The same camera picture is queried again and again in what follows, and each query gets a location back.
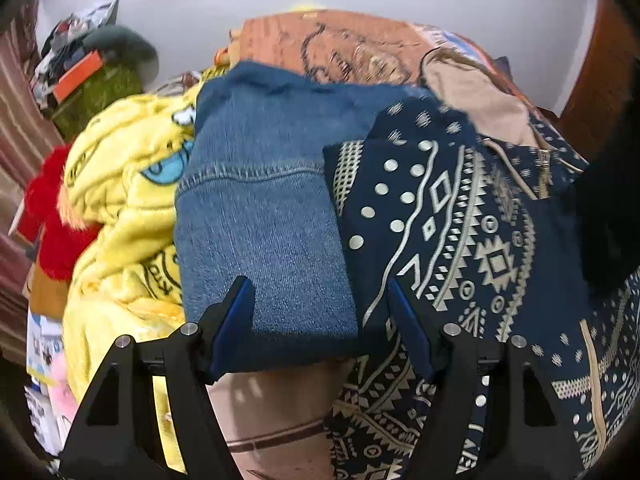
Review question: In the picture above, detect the grey pillow on clutter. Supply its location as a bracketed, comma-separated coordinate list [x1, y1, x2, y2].
[82, 25, 160, 84]

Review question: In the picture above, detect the yellow cartoon fleece blanket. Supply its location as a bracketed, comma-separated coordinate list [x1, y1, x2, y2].
[58, 84, 234, 479]

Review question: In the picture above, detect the red plush garment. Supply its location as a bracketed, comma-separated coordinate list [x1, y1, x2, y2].
[17, 144, 102, 282]

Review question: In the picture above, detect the navy patterned zip hoodie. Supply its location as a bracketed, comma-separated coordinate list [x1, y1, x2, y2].
[323, 51, 639, 479]

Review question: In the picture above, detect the orange box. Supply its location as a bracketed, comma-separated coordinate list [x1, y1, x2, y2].
[53, 51, 103, 103]

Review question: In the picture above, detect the orange printed bed quilt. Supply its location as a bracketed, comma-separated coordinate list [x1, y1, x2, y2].
[214, 8, 501, 89]

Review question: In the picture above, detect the wooden room door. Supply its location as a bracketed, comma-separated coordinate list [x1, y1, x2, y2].
[559, 0, 639, 160]

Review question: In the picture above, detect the blue denim jacket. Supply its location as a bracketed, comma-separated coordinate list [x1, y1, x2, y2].
[175, 62, 412, 347]

